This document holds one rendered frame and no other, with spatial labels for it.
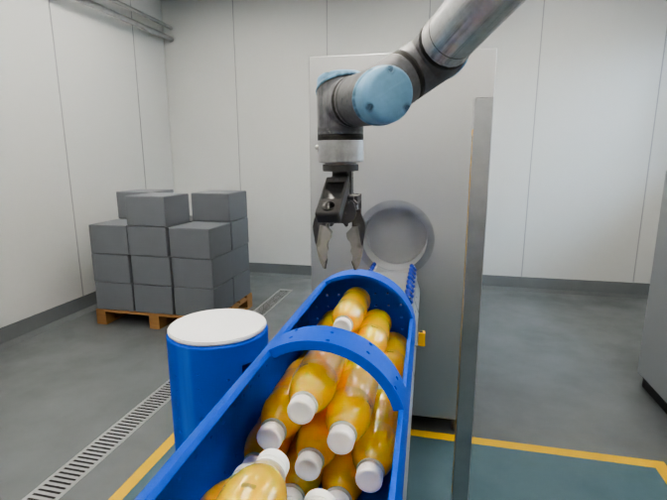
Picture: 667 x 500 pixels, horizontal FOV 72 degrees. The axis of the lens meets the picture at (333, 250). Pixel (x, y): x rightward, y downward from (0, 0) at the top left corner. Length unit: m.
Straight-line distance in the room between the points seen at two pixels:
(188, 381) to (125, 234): 3.15
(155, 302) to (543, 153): 4.25
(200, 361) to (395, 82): 0.85
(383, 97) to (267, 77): 5.17
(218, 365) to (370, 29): 4.85
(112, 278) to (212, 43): 3.18
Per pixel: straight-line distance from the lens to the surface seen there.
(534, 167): 5.54
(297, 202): 5.74
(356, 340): 0.74
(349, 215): 0.89
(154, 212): 4.16
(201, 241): 3.97
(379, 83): 0.76
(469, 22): 0.74
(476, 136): 1.63
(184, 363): 1.30
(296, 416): 0.69
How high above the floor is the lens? 1.51
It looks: 12 degrees down
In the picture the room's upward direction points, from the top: straight up
